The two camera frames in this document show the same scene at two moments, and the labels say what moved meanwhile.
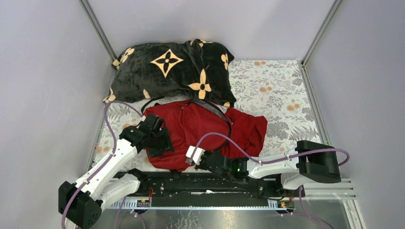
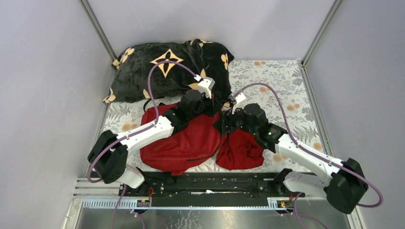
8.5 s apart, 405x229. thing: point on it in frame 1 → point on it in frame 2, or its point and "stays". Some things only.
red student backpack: x=189 y=123 stays
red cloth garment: x=249 y=131 stays
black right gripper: x=200 y=166 → x=227 y=117
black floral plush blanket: x=191 y=68 stays
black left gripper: x=159 y=139 → x=214 y=105
